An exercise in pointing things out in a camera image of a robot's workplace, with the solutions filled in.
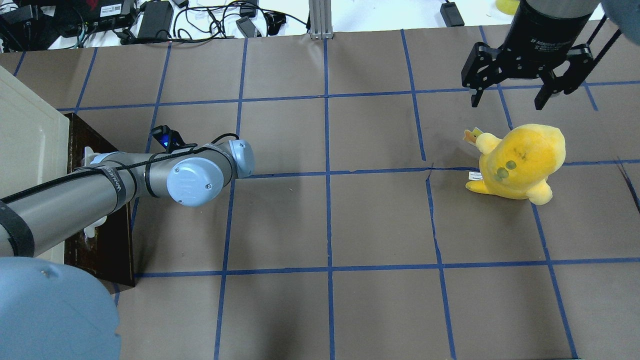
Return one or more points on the black power adapter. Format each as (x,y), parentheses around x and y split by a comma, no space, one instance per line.
(451,14)

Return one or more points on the yellow plush dinosaur toy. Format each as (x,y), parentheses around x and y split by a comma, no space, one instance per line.
(518,165)

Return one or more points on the dark brown bottom drawer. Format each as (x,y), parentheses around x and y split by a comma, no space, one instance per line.
(109,254)

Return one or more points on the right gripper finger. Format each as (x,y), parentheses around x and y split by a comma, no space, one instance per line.
(548,90)
(475,96)

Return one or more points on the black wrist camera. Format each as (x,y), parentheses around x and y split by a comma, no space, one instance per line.
(169,139)

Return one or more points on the black power brick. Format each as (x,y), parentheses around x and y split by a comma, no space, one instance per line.
(156,20)

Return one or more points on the aluminium frame post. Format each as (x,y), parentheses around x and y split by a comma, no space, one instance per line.
(320,17)

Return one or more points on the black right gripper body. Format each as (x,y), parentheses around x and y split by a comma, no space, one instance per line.
(541,27)

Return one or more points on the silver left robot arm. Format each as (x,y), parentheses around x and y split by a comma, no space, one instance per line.
(53,311)

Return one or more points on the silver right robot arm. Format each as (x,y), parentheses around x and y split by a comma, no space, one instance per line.
(625,14)

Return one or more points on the cream plastic storage cabinet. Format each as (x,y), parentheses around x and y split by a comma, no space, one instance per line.
(34,138)

